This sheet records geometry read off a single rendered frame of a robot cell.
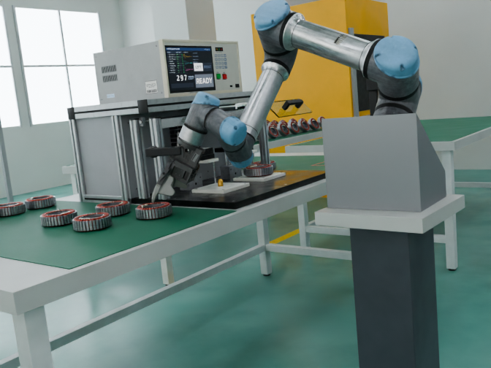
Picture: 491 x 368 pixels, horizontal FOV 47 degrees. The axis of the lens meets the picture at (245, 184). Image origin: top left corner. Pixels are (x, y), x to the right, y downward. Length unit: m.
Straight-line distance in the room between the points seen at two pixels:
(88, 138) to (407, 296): 1.28
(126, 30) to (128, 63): 8.14
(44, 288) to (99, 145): 0.98
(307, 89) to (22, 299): 4.85
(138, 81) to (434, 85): 5.46
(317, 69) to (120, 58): 3.75
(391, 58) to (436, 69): 5.66
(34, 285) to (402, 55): 1.07
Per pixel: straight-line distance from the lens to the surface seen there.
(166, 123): 1.99
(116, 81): 2.26
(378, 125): 1.57
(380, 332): 1.74
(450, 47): 7.20
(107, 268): 1.38
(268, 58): 1.88
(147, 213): 1.74
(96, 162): 2.21
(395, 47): 1.62
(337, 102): 5.68
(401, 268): 1.64
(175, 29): 6.25
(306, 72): 5.85
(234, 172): 2.31
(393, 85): 1.63
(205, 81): 2.21
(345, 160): 1.63
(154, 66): 2.10
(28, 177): 9.07
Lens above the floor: 1.09
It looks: 9 degrees down
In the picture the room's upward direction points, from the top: 5 degrees counter-clockwise
